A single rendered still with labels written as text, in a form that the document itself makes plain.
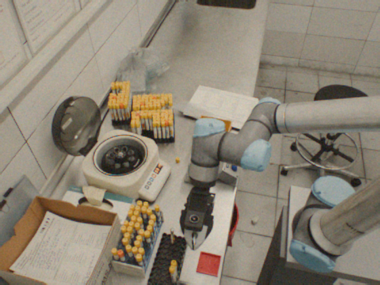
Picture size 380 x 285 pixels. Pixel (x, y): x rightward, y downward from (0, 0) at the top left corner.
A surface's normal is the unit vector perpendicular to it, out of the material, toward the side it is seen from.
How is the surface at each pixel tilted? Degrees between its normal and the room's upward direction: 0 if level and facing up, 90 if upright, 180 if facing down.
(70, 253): 2
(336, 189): 7
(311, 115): 52
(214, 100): 0
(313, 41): 90
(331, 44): 90
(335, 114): 57
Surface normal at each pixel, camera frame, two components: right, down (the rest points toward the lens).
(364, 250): -0.03, -0.68
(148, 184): 0.38, -0.51
